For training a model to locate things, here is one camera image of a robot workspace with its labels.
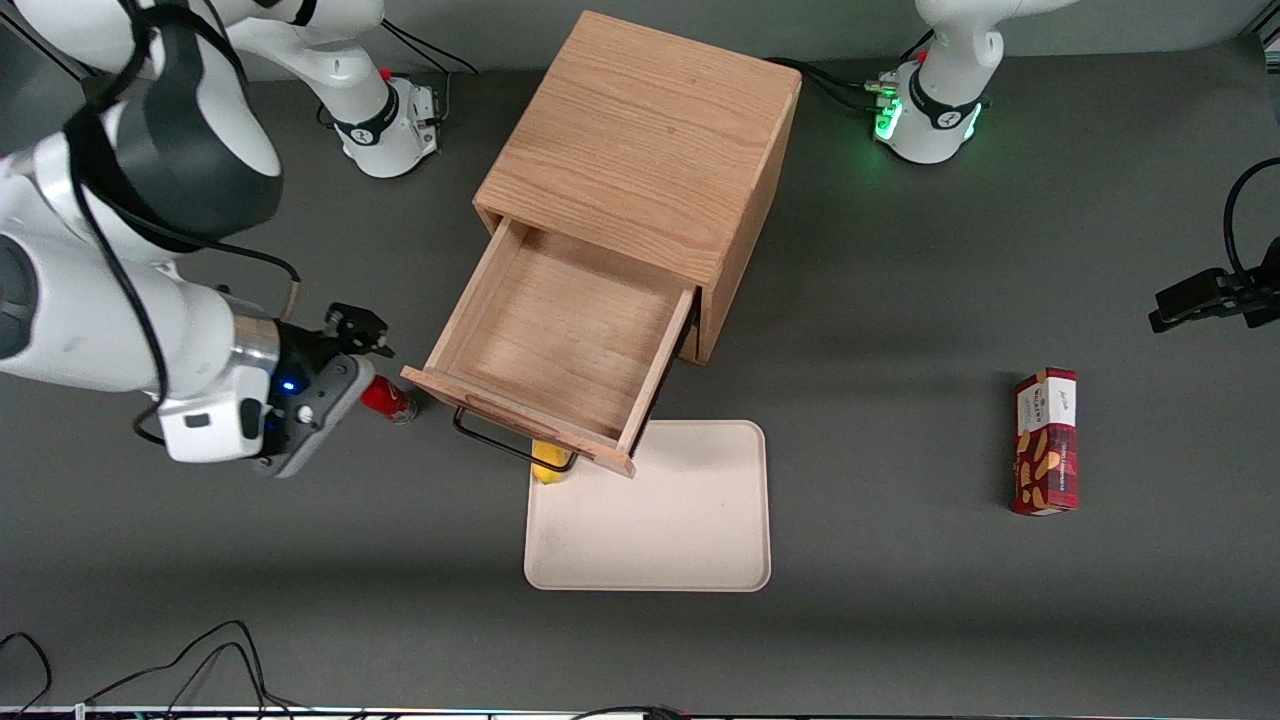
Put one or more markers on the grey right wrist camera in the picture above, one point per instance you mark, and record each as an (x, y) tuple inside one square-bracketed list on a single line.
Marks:
[(320, 420)]

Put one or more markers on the red snack box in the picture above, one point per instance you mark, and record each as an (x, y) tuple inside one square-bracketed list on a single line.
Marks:
[(1045, 450)]

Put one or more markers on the yellow lemon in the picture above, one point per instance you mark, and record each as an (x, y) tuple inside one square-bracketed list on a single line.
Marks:
[(546, 477)]

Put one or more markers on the wooden drawer cabinet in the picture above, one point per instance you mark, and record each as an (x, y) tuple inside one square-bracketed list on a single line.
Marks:
[(650, 130)]

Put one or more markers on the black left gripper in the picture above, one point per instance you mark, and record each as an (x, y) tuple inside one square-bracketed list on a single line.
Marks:
[(1200, 298)]

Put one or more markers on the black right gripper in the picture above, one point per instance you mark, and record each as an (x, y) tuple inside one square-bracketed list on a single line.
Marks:
[(303, 352)]

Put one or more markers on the beige plastic tray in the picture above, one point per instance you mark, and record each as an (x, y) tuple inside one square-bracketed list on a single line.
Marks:
[(650, 520)]

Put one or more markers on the wooden drawer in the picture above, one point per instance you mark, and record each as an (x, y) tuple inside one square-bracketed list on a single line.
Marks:
[(560, 330)]

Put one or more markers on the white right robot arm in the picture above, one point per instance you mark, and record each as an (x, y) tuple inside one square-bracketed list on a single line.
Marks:
[(90, 330)]

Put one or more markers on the aluminium frame rail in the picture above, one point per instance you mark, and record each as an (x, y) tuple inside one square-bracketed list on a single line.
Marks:
[(1262, 48)]

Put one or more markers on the red bottle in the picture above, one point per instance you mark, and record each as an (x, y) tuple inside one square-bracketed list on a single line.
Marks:
[(390, 400)]

